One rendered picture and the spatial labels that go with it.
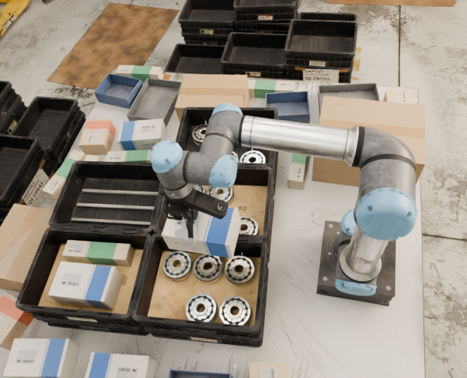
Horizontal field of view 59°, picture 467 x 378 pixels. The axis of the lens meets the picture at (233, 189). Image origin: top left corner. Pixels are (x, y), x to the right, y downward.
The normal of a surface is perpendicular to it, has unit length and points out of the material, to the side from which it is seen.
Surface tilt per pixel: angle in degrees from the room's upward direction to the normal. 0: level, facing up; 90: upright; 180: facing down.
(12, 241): 0
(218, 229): 0
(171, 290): 0
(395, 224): 83
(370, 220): 84
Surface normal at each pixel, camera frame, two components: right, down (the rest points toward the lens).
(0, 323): -0.11, -0.55
